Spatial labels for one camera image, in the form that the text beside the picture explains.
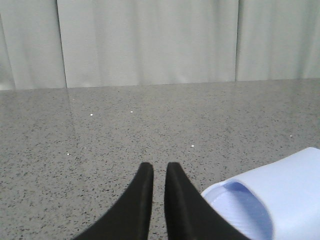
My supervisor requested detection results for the light blue slipper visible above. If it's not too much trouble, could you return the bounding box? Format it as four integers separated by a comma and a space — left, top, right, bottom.
201, 147, 320, 240

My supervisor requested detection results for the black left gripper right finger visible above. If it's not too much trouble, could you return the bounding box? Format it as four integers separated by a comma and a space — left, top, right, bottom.
164, 162, 247, 240

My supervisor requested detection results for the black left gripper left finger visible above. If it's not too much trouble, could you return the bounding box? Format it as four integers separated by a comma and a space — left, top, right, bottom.
75, 162, 154, 240

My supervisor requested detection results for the white pleated curtain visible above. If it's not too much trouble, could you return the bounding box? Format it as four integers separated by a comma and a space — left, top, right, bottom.
0, 0, 320, 90

